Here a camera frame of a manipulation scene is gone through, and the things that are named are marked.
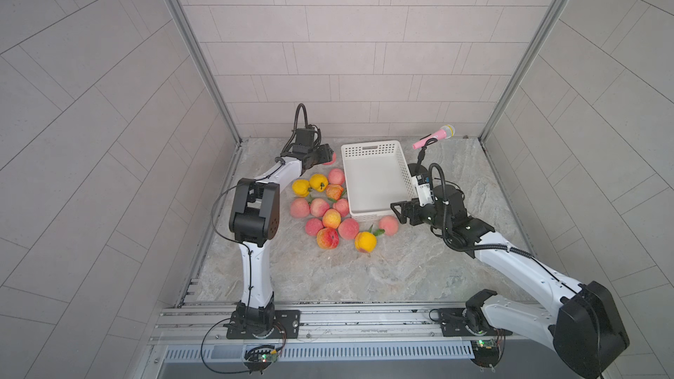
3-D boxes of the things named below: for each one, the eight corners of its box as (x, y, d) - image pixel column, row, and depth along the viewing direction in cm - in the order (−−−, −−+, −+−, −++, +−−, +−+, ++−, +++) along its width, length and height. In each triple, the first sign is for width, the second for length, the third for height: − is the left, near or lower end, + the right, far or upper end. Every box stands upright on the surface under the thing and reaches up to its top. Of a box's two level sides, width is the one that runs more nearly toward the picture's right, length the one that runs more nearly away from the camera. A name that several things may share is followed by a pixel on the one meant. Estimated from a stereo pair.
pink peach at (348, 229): (336, 230, 88) (335, 226, 86) (348, 219, 91) (348, 215, 88) (349, 243, 85) (349, 240, 83) (362, 231, 88) (362, 227, 86)
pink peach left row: (291, 219, 94) (289, 212, 89) (294, 205, 97) (291, 197, 93) (309, 219, 94) (307, 212, 89) (311, 205, 97) (309, 197, 93)
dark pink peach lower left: (305, 232, 90) (303, 225, 86) (314, 222, 93) (313, 215, 89) (314, 240, 88) (313, 234, 85) (324, 230, 91) (323, 223, 87)
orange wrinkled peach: (324, 196, 97) (323, 192, 95) (330, 185, 100) (329, 181, 98) (338, 201, 96) (338, 197, 94) (343, 190, 99) (343, 186, 97)
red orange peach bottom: (317, 251, 86) (315, 244, 82) (318, 234, 90) (316, 227, 86) (338, 251, 86) (338, 244, 82) (339, 234, 90) (338, 227, 86)
